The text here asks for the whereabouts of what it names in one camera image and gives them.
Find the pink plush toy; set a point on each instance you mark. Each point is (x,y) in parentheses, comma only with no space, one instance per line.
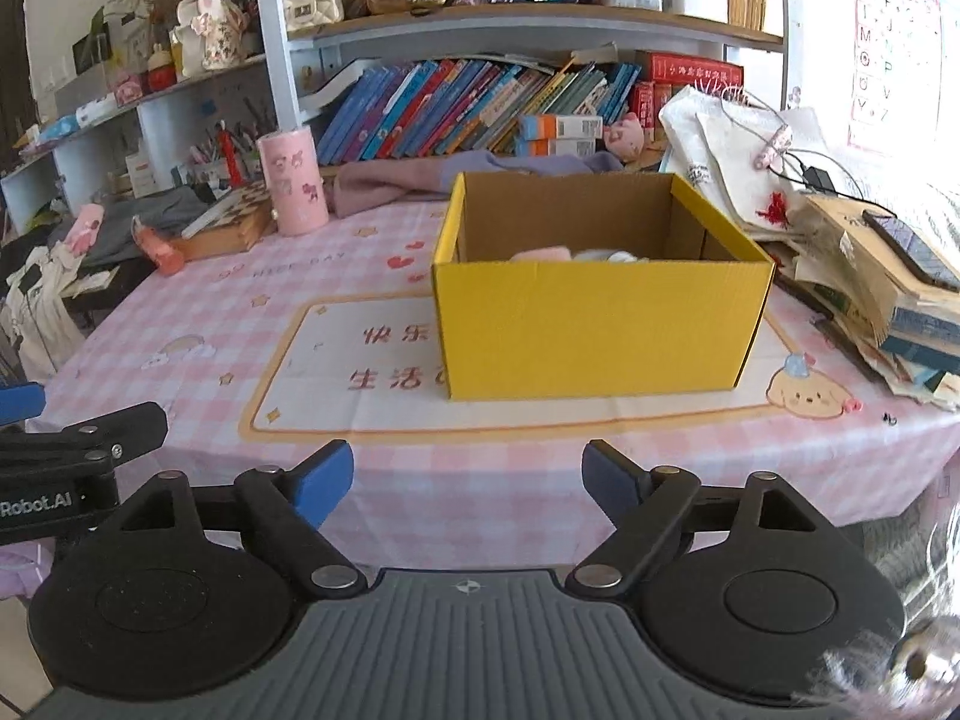
(84,229)

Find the pink checkered desktop tablecloth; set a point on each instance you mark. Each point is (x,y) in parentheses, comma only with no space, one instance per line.
(187,315)

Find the black power adapter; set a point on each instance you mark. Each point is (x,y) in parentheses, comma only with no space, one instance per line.
(819,180)

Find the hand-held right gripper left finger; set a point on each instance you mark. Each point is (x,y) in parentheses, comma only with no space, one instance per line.
(322,484)

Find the wooden chess box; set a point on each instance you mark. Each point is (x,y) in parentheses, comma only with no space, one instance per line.
(225,236)

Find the pink and lilac cloth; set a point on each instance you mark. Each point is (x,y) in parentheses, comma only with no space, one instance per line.
(390,184)

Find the white scalloped strip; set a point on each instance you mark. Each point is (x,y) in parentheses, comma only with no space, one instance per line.
(214,217)

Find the stack of worn books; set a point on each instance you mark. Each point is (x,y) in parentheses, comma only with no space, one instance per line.
(862,292)

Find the pink cylindrical appliance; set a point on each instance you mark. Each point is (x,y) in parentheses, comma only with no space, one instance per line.
(292,187)

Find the yellow cardboard box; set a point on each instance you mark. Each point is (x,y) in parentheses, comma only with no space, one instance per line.
(600,330)

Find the pink pig plush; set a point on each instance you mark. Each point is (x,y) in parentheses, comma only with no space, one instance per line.
(624,136)

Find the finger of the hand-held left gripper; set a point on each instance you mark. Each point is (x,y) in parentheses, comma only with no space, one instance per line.
(120,427)
(21,403)

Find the grey cloth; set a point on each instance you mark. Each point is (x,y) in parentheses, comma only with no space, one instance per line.
(142,214)

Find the red tassel knot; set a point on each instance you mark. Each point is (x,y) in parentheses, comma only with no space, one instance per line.
(772,210)

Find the orange and white box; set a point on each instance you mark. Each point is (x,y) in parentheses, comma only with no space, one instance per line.
(559,148)
(562,126)

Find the alphabet wall poster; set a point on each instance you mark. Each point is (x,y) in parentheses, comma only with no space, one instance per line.
(892,37)

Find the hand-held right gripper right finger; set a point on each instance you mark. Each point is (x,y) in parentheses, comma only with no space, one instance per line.
(611,480)

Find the white printed garment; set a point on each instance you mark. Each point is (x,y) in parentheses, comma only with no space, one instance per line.
(37,315)

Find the rabbit doll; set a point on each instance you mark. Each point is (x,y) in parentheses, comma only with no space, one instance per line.
(214,30)

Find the person's fuzzy clothing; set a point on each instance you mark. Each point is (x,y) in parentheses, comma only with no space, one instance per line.
(900,671)

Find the white bookshelf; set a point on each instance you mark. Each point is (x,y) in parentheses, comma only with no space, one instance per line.
(274,37)

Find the thick red book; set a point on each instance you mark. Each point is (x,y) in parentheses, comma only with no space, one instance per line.
(690,69)

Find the pink bottle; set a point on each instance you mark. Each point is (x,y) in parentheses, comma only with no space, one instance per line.
(161,247)

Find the pink soft pouch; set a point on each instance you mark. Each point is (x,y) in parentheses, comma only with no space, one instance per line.
(544,253)

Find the pink patterned tube charm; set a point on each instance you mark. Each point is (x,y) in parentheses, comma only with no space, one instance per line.
(774,148)

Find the white box red label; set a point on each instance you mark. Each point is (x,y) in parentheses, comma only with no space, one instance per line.
(139,174)

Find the white canvas bag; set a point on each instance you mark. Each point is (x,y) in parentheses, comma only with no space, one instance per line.
(720,157)

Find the white and blue tube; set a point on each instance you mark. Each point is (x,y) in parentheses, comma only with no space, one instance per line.
(615,256)

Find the dark smartphone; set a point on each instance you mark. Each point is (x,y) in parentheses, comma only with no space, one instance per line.
(911,247)

